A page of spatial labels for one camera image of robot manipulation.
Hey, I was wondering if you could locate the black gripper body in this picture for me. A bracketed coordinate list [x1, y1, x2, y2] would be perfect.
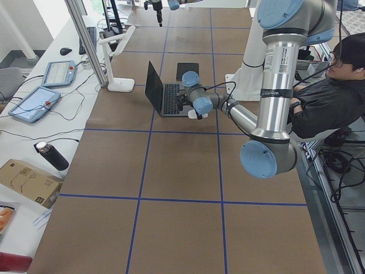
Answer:
[175, 93, 190, 111]
[144, 0, 163, 11]

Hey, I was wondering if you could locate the white computer mouse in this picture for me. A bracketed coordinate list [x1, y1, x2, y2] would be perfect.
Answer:
[188, 109, 208, 120]

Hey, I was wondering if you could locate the grey laptop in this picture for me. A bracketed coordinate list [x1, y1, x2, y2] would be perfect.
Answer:
[145, 61, 193, 117]

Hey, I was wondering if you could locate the black mouse pad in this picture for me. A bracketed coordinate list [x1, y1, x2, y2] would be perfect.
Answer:
[176, 62, 200, 82]

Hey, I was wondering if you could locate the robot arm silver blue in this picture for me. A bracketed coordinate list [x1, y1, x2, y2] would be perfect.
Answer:
[177, 1, 337, 178]
[144, 0, 201, 27]

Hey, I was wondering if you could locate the white desk lamp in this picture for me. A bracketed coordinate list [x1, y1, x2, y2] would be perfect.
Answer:
[98, 25, 136, 93]

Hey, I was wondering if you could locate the black computer mouse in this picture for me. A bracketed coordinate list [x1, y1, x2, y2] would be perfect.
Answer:
[59, 47, 72, 56]

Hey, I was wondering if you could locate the black keyboard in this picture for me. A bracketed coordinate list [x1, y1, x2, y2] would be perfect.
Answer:
[78, 26, 97, 55]

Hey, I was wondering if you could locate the blue teach pendant far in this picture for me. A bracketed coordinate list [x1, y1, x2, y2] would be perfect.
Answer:
[41, 60, 77, 88]

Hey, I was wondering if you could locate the blue teach pendant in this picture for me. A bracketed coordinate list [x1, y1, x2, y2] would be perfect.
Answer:
[8, 86, 61, 123]
[41, 60, 77, 88]

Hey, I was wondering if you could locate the person in black jacket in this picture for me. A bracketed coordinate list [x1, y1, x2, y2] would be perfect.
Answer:
[288, 33, 364, 139]

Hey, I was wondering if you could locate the black water bottle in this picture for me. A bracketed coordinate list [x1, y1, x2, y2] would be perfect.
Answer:
[34, 141, 69, 171]

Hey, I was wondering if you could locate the blue teach pendant near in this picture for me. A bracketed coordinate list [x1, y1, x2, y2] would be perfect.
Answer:
[8, 86, 61, 123]

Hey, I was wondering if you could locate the cardboard box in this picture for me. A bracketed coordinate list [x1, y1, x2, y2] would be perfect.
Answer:
[1, 159, 63, 208]

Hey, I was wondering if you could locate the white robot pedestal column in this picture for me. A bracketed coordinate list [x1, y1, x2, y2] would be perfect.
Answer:
[225, 1, 266, 101]

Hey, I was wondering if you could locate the aluminium frame post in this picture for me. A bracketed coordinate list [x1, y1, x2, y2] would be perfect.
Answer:
[65, 0, 107, 87]

